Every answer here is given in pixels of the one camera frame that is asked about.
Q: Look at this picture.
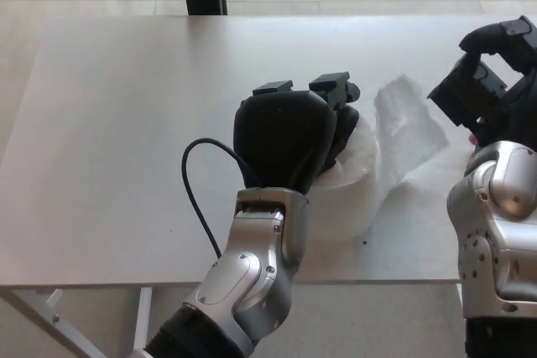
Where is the white toilet paper roll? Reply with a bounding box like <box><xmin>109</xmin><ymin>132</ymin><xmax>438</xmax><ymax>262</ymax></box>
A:
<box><xmin>308</xmin><ymin>75</ymin><xmax>450</xmax><ymax>246</ymax></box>

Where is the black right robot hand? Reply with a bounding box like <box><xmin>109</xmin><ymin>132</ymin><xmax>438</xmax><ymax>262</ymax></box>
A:
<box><xmin>427</xmin><ymin>15</ymin><xmax>537</xmax><ymax>152</ymax></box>

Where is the white table leg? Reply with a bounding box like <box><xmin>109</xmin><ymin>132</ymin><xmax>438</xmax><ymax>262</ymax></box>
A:
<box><xmin>455</xmin><ymin>283</ymin><xmax>466</xmax><ymax>321</ymax></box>
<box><xmin>132</xmin><ymin>287</ymin><xmax>154</xmax><ymax>353</ymax></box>

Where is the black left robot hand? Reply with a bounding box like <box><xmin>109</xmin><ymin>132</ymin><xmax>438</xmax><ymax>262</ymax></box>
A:
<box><xmin>232</xmin><ymin>71</ymin><xmax>362</xmax><ymax>194</ymax></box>

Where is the white diagonal table brace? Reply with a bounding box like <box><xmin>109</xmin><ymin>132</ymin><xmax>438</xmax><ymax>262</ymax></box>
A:
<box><xmin>0</xmin><ymin>288</ymin><xmax>104</xmax><ymax>358</ymax></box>

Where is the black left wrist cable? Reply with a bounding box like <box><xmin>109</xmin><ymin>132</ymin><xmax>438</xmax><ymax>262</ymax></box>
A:
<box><xmin>181</xmin><ymin>137</ymin><xmax>261</xmax><ymax>258</ymax></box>

